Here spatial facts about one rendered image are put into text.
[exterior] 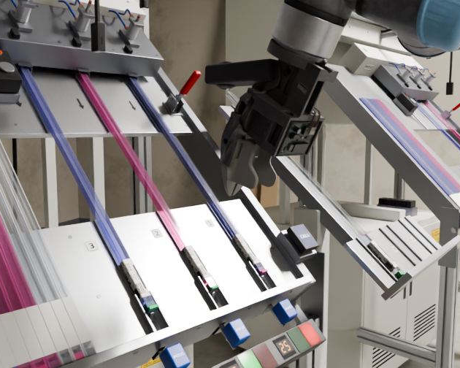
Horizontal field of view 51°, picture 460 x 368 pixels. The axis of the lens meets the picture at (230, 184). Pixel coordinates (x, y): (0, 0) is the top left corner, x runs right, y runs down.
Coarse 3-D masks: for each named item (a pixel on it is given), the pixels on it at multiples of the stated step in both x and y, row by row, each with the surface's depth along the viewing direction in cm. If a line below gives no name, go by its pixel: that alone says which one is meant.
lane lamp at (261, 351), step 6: (264, 342) 70; (258, 348) 69; (264, 348) 70; (258, 354) 68; (264, 354) 69; (270, 354) 69; (258, 360) 68; (264, 360) 68; (270, 360) 69; (264, 366) 67; (270, 366) 68; (276, 366) 68
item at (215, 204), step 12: (132, 84) 98; (144, 96) 96; (156, 120) 93; (168, 132) 91; (180, 156) 89; (192, 168) 87; (204, 192) 85; (216, 204) 84; (228, 216) 83; (228, 228) 82
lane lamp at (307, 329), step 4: (304, 324) 77; (308, 324) 78; (300, 328) 76; (304, 328) 77; (308, 328) 77; (312, 328) 77; (304, 332) 76; (308, 332) 76; (312, 332) 77; (316, 332) 77; (304, 336) 75; (308, 336) 76; (312, 336) 76; (316, 336) 77; (308, 340) 75; (312, 340) 75; (316, 340) 76; (320, 340) 76; (312, 344) 75
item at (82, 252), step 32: (96, 224) 68; (128, 224) 72; (160, 224) 75; (192, 224) 79; (256, 224) 87; (64, 256) 62; (96, 256) 65; (160, 256) 70; (224, 256) 77; (256, 256) 81; (96, 288) 61; (128, 288) 64; (160, 288) 66; (192, 288) 69; (224, 288) 72; (256, 288) 76; (96, 320) 58; (128, 320) 60; (160, 320) 63
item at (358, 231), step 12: (228, 96) 103; (288, 156) 95; (300, 168) 93; (312, 180) 92; (324, 192) 91; (336, 204) 90; (348, 216) 89; (360, 228) 88; (372, 240) 87; (396, 276) 84
